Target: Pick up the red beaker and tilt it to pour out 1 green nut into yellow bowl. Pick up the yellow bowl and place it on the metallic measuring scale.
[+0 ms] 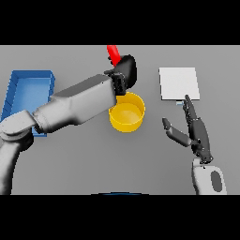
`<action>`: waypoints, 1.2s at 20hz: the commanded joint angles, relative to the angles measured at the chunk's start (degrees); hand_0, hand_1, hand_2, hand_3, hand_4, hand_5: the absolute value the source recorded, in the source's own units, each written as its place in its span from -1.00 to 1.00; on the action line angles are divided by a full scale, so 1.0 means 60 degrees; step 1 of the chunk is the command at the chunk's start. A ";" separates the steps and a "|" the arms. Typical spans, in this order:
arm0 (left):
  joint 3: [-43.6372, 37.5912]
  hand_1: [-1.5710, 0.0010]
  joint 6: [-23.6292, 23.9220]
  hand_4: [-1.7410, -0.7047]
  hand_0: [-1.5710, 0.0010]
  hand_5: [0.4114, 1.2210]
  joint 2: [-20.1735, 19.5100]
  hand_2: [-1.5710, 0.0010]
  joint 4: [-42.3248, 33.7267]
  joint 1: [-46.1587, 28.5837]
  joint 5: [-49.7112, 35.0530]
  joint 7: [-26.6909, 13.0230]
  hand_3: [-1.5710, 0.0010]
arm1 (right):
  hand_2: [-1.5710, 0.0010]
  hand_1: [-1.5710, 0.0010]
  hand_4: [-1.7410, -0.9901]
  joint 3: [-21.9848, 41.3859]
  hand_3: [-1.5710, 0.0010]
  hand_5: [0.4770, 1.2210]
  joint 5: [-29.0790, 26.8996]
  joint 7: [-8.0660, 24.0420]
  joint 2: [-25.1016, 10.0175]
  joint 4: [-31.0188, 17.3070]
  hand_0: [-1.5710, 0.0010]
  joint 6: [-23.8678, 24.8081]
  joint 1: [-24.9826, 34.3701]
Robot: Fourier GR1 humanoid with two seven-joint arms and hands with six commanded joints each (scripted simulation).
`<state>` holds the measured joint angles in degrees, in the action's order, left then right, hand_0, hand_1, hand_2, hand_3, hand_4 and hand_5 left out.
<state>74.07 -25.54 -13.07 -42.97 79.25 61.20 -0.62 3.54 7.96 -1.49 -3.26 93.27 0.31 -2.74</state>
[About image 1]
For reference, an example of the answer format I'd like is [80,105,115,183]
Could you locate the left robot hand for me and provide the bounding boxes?
[103,53,138,97]

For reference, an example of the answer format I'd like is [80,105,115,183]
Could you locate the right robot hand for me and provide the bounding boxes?
[161,94,215,165]

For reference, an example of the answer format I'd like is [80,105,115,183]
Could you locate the red beaker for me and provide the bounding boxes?
[106,45,122,68]

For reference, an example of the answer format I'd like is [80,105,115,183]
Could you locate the yellow bowl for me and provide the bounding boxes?
[108,91,146,134]

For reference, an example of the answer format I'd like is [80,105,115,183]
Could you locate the pale square scale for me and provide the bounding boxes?
[157,67,201,102]

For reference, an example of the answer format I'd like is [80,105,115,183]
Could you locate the blue tray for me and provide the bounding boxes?
[0,69,56,138]

